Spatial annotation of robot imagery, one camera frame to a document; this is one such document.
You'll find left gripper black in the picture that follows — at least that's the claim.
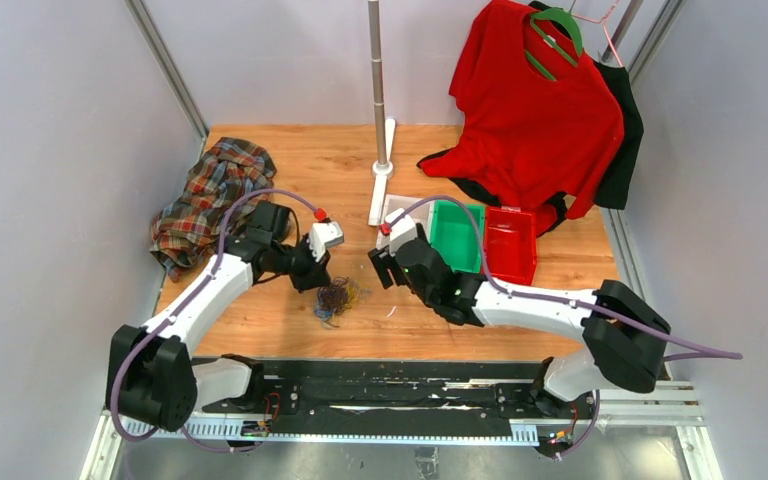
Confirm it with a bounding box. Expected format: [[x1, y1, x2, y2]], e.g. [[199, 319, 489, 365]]
[[272, 233, 332, 294]]

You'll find coloured cable bundle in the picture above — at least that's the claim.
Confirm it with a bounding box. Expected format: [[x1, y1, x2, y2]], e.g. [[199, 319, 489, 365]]
[[312, 276, 367, 330]]

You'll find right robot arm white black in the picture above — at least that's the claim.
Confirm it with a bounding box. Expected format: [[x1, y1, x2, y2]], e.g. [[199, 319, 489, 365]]
[[368, 238, 670, 417]]

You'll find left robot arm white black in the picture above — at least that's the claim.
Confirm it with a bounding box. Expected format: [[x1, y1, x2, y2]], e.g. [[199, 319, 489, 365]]
[[105, 201, 344, 431]]

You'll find white plastic bin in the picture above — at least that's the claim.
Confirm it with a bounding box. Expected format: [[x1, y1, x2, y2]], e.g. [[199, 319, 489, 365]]
[[375, 194, 434, 249]]

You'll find green plastic bin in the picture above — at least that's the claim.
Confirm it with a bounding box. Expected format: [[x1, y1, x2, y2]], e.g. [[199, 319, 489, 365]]
[[429, 200, 482, 273]]

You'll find metal pole with white base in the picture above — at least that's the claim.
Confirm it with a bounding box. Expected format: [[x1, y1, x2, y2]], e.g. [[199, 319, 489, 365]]
[[367, 0, 396, 226]]

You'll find plaid flannel shirt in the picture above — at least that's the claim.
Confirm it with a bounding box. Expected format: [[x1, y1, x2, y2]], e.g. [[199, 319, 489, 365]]
[[150, 137, 277, 282]]

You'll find red plastic bin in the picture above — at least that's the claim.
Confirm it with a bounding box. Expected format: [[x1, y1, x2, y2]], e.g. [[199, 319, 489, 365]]
[[484, 207, 538, 286]]

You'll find red t-shirt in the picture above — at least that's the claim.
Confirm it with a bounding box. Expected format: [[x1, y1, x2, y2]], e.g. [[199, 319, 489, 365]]
[[418, 1, 624, 235]]

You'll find black t-shirt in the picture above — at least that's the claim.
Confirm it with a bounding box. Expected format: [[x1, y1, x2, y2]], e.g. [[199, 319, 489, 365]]
[[529, 14, 644, 221]]

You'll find green clothes hanger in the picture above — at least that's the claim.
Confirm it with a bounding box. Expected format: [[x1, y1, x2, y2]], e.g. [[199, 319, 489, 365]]
[[522, 7, 584, 82]]

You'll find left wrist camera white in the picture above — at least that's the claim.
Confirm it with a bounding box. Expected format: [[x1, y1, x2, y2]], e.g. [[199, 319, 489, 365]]
[[308, 221, 345, 262]]

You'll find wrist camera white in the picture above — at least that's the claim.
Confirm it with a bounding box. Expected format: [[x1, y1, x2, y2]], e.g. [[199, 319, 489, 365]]
[[376, 208, 418, 256], [308, 221, 345, 262]]

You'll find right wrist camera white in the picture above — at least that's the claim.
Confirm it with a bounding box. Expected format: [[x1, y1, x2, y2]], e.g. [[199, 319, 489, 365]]
[[376, 208, 418, 256]]

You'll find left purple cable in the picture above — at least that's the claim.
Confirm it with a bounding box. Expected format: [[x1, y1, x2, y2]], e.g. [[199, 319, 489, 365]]
[[109, 188, 330, 454]]

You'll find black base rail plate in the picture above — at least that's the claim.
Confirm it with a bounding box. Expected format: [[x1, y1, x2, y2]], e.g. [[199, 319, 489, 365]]
[[203, 359, 595, 440]]

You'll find aluminium frame post left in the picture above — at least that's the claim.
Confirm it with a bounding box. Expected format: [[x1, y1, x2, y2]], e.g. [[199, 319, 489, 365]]
[[124, 0, 209, 142]]

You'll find aluminium frame post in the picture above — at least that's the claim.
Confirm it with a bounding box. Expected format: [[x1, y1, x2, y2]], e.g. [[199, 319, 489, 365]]
[[124, 0, 209, 142], [628, 0, 685, 84]]

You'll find aluminium frame post right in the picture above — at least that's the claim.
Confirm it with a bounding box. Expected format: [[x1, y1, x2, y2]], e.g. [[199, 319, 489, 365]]
[[628, 0, 685, 84]]

